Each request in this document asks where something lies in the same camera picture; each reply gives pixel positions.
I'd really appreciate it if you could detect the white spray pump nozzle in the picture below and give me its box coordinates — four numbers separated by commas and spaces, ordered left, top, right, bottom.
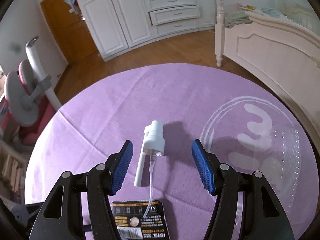
133, 120, 165, 219

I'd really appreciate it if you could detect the clear plastic lid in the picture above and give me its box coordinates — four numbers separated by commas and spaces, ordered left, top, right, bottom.
199, 95, 301, 215

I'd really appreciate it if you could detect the orange wooden door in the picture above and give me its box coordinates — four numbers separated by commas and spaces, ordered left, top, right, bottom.
40, 0, 98, 64

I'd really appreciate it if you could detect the bookshelf with books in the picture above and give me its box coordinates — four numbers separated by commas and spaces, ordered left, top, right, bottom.
0, 139, 27, 204

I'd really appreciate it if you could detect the white bed frame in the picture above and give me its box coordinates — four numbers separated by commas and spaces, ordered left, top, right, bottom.
215, 0, 319, 133

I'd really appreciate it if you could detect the black battery package card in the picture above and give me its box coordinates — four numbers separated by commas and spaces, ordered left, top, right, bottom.
111, 200, 170, 240

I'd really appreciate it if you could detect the pink grey desk chair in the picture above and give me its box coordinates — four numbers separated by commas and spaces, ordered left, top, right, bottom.
1, 36, 62, 151

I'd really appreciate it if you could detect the white wardrobe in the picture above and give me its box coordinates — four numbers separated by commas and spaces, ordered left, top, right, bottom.
77, 0, 216, 61

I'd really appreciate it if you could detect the blue blanket on bed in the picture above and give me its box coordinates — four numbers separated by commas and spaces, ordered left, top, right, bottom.
253, 7, 288, 20

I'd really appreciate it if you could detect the green cloth on bed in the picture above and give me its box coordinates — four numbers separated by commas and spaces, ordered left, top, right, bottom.
225, 11, 253, 28

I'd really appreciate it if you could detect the purple tablecloth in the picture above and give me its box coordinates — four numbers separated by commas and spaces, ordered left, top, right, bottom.
24, 64, 319, 239

